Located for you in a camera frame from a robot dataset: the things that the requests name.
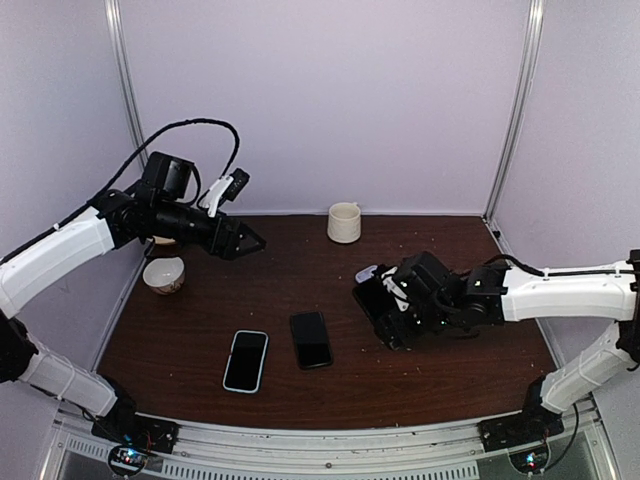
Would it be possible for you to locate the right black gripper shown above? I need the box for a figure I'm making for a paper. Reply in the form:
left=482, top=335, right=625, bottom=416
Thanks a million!
left=375, top=302, right=457, bottom=352

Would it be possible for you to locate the black phone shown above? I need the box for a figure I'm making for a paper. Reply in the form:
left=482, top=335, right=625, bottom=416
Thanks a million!
left=290, top=311, right=333, bottom=370
left=352, top=278, right=397, bottom=325

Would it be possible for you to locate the lilac silicone phone case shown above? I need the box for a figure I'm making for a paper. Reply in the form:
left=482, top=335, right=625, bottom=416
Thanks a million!
left=354, top=264, right=388, bottom=284

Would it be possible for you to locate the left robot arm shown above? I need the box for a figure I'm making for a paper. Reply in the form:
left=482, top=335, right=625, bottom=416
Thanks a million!
left=1, top=152, right=266, bottom=444

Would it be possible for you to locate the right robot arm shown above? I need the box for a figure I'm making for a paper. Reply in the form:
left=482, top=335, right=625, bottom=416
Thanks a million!
left=372, top=250, right=639, bottom=442

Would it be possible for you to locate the phone in light-blue case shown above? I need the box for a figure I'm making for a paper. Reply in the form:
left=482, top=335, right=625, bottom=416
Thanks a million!
left=222, top=330, right=269, bottom=394

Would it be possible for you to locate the white patterned bowl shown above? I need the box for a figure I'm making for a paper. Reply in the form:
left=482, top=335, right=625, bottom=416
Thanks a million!
left=142, top=257, right=186, bottom=295

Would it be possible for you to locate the beige ceramic plate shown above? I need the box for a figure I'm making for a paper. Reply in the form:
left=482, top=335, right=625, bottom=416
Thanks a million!
left=153, top=236, right=176, bottom=246

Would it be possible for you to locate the cream textured mug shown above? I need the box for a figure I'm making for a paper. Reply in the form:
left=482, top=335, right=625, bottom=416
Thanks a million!
left=327, top=202, right=361, bottom=244

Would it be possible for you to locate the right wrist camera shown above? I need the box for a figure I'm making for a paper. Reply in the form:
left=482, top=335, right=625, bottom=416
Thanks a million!
left=381, top=267, right=413, bottom=312

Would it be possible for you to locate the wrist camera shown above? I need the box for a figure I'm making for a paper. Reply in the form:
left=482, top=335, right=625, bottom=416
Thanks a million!
left=196, top=168, right=250, bottom=218
left=381, top=267, right=413, bottom=312

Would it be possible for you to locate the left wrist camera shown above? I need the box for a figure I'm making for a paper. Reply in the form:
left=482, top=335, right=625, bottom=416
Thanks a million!
left=196, top=168, right=250, bottom=218

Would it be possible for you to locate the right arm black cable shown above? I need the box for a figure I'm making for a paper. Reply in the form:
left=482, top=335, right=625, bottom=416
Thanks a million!
left=479, top=254, right=640, bottom=279

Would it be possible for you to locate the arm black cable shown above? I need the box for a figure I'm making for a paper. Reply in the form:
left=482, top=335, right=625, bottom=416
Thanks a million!
left=49, top=118, right=241, bottom=231
left=479, top=254, right=640, bottom=279

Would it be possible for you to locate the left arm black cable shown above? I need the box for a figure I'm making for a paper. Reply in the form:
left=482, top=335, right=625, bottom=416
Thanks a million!
left=49, top=118, right=241, bottom=231

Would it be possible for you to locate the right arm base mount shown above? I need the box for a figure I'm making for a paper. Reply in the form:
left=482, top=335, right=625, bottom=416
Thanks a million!
left=478, top=412, right=564, bottom=452

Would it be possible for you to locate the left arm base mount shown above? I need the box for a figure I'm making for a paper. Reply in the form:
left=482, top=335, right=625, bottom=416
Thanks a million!
left=91, top=415, right=179, bottom=454

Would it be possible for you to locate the left aluminium corner post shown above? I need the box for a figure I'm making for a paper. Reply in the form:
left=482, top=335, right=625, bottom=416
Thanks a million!
left=104, top=0, right=145, bottom=147

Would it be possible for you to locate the aluminium corner post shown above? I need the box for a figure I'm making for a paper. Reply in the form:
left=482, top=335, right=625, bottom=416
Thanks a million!
left=104, top=0, right=145, bottom=147
left=483, top=0, right=546, bottom=224

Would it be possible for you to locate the right aluminium corner post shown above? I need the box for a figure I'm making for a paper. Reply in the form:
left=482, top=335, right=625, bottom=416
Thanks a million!
left=483, top=0, right=546, bottom=224

